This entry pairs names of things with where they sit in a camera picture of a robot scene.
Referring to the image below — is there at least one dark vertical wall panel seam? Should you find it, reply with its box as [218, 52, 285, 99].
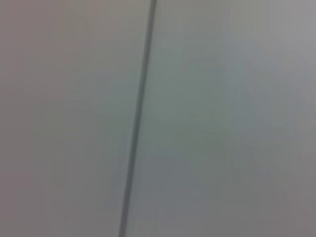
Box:
[118, 0, 158, 237]

